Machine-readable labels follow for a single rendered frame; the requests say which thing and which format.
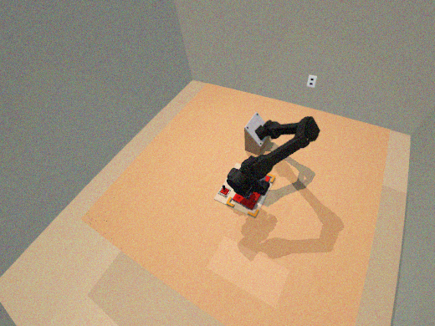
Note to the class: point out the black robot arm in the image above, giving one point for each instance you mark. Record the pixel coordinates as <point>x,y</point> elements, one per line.
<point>305,131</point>

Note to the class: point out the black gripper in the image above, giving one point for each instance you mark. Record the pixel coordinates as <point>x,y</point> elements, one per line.
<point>261,187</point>

